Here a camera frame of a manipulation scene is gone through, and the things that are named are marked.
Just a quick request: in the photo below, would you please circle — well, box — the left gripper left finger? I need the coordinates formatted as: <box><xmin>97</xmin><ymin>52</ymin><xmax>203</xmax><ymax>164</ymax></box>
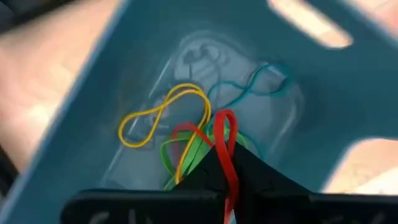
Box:
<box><xmin>60</xmin><ymin>144</ymin><xmax>229</xmax><ymax>224</ymax></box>

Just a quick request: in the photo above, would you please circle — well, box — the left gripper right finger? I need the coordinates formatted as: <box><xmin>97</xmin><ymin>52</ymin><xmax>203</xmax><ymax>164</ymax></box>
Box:
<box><xmin>231</xmin><ymin>141</ymin><xmax>398</xmax><ymax>224</ymax></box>

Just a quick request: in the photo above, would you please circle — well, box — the yellow rubber band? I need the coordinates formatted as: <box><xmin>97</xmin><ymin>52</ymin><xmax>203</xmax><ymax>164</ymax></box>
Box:
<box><xmin>118</xmin><ymin>83</ymin><xmax>213</xmax><ymax>185</ymax></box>

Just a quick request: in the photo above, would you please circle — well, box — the green rubber band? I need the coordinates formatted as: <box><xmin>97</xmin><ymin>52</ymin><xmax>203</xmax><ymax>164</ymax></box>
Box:
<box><xmin>160</xmin><ymin>130</ymin><xmax>249</xmax><ymax>191</ymax></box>

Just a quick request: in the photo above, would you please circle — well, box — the red rubber band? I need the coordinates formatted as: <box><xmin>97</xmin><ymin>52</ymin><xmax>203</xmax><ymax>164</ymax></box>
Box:
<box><xmin>170</xmin><ymin>121</ymin><xmax>215</xmax><ymax>162</ymax></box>
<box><xmin>213</xmin><ymin>108</ymin><xmax>240</xmax><ymax>224</ymax></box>

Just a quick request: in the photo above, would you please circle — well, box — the teal rubber band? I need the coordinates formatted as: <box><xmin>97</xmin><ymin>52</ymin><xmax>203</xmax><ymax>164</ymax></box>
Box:
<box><xmin>206</xmin><ymin>63</ymin><xmax>292</xmax><ymax>159</ymax></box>

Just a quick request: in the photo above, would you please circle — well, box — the teal plastic bin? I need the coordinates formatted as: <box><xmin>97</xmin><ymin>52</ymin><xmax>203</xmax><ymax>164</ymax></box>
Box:
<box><xmin>0</xmin><ymin>0</ymin><xmax>398</xmax><ymax>224</ymax></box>

